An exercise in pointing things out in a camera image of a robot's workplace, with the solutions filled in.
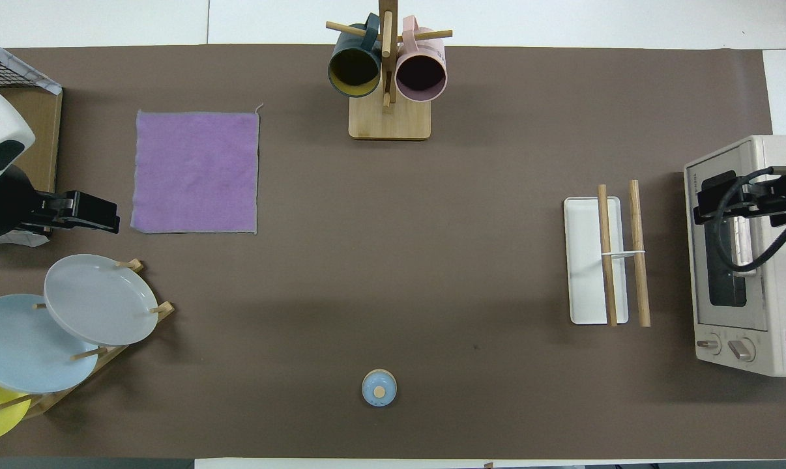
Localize beige toaster oven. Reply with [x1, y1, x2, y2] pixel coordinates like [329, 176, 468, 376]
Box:
[684, 135, 786, 378]

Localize wooden mug tree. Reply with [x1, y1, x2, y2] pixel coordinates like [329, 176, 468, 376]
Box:
[326, 0, 453, 141]

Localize brown table mat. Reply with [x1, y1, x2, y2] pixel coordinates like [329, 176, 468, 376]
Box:
[0, 44, 786, 460]

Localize dark teal mug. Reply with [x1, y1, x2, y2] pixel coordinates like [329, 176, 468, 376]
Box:
[328, 13, 383, 98]

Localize wooden plate rack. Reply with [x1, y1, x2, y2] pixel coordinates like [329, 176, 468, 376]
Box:
[0, 259, 175, 419]

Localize pink mug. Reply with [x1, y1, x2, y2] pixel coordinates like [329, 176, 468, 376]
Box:
[395, 16, 448, 103]

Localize white towel rack wooden bars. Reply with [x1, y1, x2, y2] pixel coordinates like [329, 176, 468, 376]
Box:
[563, 180, 652, 328]

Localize small blue lidded jar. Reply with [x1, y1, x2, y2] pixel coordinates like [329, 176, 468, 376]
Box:
[361, 369, 398, 408]

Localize marbled paper sheet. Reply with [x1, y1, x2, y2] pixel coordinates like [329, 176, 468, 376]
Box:
[0, 34, 63, 95]

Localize wooden shelf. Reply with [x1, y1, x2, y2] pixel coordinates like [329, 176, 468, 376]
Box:
[0, 51, 63, 235]

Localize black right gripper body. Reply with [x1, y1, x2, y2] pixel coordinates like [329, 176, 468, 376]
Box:
[735, 149, 786, 229]

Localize light blue plate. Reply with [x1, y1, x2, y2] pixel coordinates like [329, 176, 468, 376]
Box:
[0, 294, 99, 394]

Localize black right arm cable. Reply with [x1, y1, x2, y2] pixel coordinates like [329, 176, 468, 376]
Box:
[716, 166, 786, 273]

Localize purple and grey towel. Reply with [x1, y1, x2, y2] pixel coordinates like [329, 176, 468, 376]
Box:
[130, 104, 264, 235]

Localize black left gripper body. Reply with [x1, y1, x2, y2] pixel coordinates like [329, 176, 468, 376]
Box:
[0, 165, 81, 238]

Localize grey plate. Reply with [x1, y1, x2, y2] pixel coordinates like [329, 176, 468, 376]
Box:
[44, 254, 160, 347]

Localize black wire basket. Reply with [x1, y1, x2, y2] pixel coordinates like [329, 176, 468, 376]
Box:
[0, 60, 62, 90]

